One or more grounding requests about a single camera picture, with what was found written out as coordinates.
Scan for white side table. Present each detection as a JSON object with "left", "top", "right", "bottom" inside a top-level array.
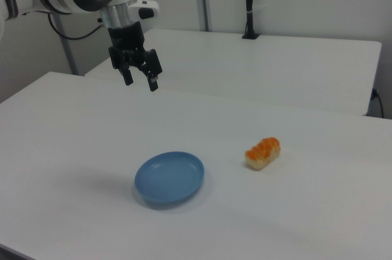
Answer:
[{"left": 84, "top": 28, "right": 383, "bottom": 117}]

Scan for orange glazed bread loaf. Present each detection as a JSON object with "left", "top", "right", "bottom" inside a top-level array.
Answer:
[{"left": 244, "top": 137, "right": 282, "bottom": 170}]

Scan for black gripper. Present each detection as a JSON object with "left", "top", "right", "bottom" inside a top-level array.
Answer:
[{"left": 107, "top": 23, "right": 162, "bottom": 92}]

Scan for black power cable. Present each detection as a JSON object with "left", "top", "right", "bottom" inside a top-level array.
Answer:
[{"left": 371, "top": 88, "right": 385, "bottom": 118}]

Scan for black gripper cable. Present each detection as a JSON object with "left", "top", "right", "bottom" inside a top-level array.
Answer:
[{"left": 47, "top": 13, "right": 104, "bottom": 41}]

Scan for blue round plate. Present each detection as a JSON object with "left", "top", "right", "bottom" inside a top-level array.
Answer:
[{"left": 134, "top": 151, "right": 205, "bottom": 203}]

